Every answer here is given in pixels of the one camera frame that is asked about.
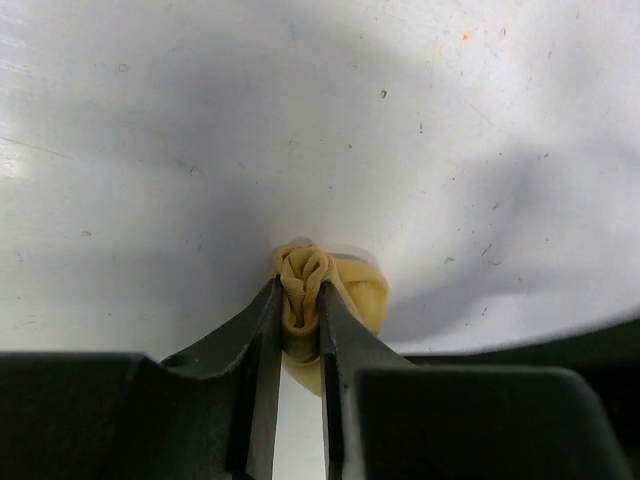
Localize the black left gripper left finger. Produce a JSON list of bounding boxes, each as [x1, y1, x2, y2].
[[1, 279, 282, 479]]

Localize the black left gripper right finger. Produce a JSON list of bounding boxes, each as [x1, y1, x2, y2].
[[318, 283, 633, 479]]

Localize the beige sock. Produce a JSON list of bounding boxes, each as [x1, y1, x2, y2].
[[272, 244, 390, 396]]

